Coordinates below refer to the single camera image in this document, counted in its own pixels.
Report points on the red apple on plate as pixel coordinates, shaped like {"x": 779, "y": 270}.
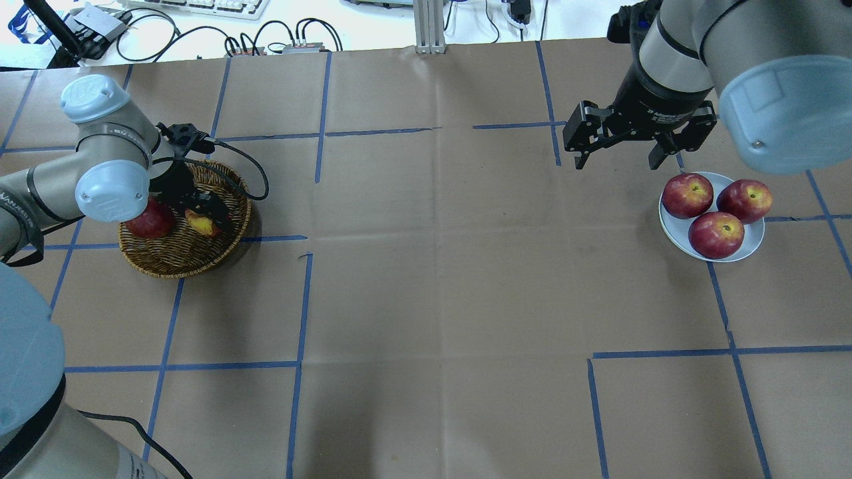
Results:
{"x": 747, "y": 199}
{"x": 716, "y": 235}
{"x": 688, "y": 195}

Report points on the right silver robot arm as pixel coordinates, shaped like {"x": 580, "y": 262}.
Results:
{"x": 775, "y": 73}

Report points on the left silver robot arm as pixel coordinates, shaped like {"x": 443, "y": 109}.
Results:
{"x": 130, "y": 321}

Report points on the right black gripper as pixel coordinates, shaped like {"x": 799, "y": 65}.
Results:
{"x": 655, "y": 100}

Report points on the white keyboard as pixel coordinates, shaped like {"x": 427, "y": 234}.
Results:
{"x": 227, "y": 9}

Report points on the light blue plate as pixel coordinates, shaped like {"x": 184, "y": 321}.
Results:
{"x": 677, "y": 229}

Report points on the woven wicker basket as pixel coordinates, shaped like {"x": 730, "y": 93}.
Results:
{"x": 184, "y": 251}

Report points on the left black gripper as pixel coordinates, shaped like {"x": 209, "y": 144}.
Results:
{"x": 177, "y": 184}

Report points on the yellow-red apple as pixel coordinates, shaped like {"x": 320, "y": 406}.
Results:
{"x": 201, "y": 224}

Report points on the dark red apple in basket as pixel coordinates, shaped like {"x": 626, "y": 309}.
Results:
{"x": 156, "y": 221}

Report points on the aluminium frame post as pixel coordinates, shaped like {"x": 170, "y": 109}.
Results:
{"x": 429, "y": 24}

